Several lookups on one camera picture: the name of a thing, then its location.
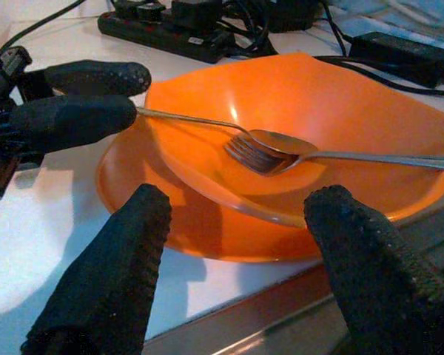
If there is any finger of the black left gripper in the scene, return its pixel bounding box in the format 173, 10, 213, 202
44, 60, 152, 97
7, 94, 138, 153

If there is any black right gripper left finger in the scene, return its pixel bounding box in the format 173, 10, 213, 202
20, 183, 173, 355

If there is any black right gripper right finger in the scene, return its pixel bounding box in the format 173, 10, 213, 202
303, 184, 444, 355

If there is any metal spoon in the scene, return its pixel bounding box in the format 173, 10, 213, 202
135, 106, 319, 155

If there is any metal fork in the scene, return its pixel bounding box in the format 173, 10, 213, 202
223, 133, 444, 174

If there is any orange bowl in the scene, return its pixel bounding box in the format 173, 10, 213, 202
143, 53, 444, 227

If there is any black power strip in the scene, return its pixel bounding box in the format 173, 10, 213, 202
97, 10, 238, 64

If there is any stainless steel sink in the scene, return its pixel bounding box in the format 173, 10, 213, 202
142, 199, 444, 355

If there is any orange plate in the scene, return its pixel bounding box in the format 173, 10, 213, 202
95, 118, 360, 264

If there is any small black plug adapter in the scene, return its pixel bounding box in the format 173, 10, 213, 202
169, 0, 223, 33

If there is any large black power adapter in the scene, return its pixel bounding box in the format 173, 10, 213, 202
266, 0, 322, 33

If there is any flat black power brick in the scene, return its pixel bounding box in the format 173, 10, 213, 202
349, 31, 444, 89

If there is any black cable behind sink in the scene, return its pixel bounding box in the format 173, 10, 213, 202
313, 54, 444, 99

